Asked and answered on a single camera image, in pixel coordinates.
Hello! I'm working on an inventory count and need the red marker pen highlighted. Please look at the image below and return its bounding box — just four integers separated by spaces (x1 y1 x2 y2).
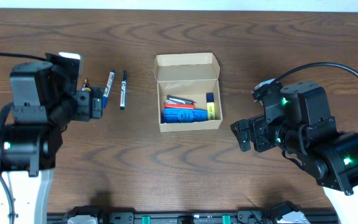
164 103 195 110

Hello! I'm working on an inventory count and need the blue utility knife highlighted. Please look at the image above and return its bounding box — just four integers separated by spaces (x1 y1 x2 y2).
163 108 208 123

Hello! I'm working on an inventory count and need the open cardboard box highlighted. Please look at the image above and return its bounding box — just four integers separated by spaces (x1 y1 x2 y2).
154 53 223 133

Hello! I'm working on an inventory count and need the black whiteboard marker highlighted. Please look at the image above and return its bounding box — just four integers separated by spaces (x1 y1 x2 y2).
119 71 127 110

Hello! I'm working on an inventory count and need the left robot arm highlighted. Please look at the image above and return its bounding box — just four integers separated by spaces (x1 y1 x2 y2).
0 55 103 223

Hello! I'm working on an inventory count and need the blue whiteboard marker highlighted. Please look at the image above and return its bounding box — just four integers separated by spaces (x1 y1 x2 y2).
102 70 115 109

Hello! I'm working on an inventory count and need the yellow highlighter pen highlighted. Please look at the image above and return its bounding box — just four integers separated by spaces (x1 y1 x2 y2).
206 93 216 120

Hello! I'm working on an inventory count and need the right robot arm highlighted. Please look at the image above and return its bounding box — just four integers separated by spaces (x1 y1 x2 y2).
231 82 358 223

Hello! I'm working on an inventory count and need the black mounting rail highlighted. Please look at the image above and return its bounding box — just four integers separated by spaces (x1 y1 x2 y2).
46 201 339 224

